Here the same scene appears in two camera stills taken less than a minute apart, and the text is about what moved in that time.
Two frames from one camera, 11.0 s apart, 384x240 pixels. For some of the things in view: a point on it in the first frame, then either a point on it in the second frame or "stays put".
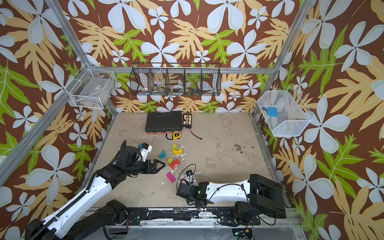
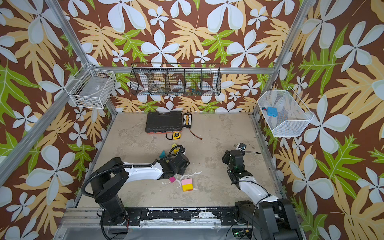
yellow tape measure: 176,135 stays put
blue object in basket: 272,111 stays put
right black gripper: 182,189 -> 227,157
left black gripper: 154,170 -> 184,169
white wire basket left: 91,87 stays put
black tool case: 163,122 stays put
